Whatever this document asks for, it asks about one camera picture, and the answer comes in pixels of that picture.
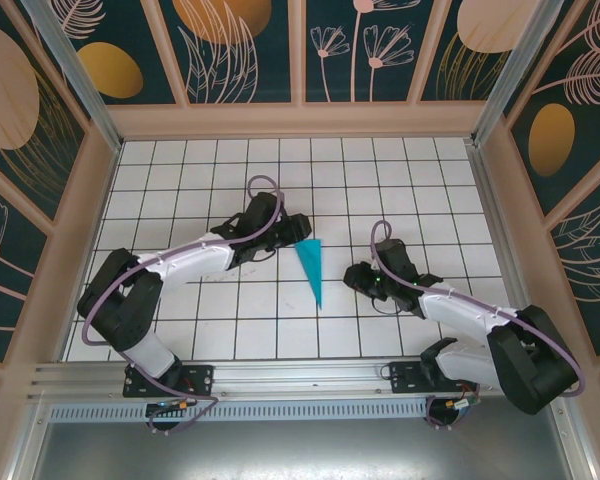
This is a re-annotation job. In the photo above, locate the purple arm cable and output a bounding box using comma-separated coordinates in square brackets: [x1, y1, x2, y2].
[82, 174, 287, 436]
[369, 219, 585, 432]

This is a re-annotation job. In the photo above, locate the slotted grey cable duct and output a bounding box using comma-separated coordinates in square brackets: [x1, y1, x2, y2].
[47, 399, 564, 422]

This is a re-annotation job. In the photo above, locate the grey metal sheet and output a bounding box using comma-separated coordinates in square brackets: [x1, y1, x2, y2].
[9, 419, 596, 480]

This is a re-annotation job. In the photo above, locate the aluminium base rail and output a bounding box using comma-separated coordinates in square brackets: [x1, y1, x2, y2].
[27, 353, 576, 404]

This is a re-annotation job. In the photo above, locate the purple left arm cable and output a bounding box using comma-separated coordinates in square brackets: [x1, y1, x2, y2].
[82, 174, 287, 436]

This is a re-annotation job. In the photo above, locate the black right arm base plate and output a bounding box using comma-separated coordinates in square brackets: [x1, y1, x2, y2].
[388, 360, 480, 396]

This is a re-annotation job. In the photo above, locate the aluminium side rail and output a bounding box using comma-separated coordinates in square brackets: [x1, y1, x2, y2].
[465, 141, 549, 357]

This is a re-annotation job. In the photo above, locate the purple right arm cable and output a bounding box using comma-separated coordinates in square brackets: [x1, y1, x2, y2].
[369, 219, 585, 432]

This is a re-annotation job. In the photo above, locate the small circuit board with wires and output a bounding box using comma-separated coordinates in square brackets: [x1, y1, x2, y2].
[146, 398, 194, 417]
[442, 397, 483, 417]

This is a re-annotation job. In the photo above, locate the aluminium frame post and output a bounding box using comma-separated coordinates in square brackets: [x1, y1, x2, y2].
[471, 0, 565, 147]
[22, 0, 125, 152]

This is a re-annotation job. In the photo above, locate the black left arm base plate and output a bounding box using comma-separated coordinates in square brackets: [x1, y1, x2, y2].
[123, 363, 215, 399]

